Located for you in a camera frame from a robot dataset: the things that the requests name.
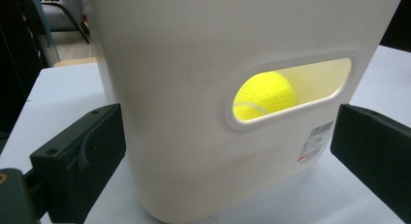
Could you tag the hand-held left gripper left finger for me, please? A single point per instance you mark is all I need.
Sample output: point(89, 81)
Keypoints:
point(80, 159)

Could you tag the grey chair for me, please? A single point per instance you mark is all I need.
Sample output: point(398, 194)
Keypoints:
point(61, 14)

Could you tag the yellow tennis ball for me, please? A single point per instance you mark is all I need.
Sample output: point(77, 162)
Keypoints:
point(263, 94)

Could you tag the white plastic storage bin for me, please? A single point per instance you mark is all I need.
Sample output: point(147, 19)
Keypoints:
point(181, 127)

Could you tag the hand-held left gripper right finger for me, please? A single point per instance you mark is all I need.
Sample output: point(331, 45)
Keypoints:
point(374, 156)

